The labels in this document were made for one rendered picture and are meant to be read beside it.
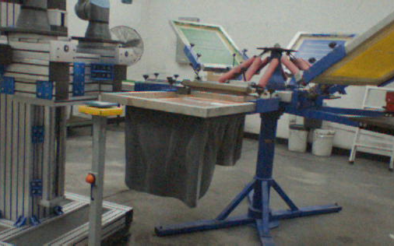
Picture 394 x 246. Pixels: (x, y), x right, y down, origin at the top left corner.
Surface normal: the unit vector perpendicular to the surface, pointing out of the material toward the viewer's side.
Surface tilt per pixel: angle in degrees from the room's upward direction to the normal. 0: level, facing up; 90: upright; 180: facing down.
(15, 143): 90
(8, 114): 90
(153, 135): 93
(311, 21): 90
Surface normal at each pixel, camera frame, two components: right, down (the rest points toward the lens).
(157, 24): -0.53, 0.08
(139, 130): -0.71, 0.15
